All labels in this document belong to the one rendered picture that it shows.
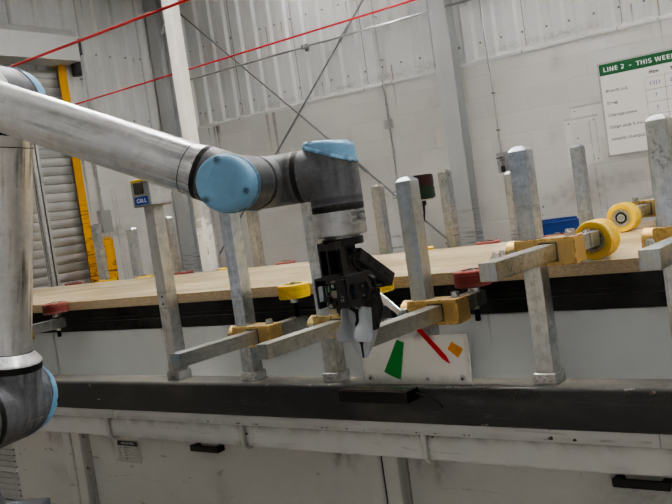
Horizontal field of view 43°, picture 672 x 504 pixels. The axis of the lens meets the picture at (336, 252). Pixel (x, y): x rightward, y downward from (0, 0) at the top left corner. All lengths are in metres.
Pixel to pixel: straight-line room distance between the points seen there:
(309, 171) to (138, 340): 1.35
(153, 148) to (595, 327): 0.95
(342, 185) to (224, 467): 1.34
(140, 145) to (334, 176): 0.32
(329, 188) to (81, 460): 1.84
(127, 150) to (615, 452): 1.01
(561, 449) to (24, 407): 1.03
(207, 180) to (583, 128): 7.91
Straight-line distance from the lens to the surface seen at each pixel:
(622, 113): 8.96
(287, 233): 11.05
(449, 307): 1.68
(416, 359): 1.74
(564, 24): 9.25
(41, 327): 2.82
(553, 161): 9.21
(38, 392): 1.81
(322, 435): 1.98
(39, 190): 4.50
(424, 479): 2.14
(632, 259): 1.74
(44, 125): 1.50
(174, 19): 3.55
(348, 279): 1.40
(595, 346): 1.82
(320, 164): 1.42
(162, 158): 1.38
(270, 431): 2.09
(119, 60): 11.98
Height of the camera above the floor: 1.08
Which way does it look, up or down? 3 degrees down
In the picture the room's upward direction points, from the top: 8 degrees counter-clockwise
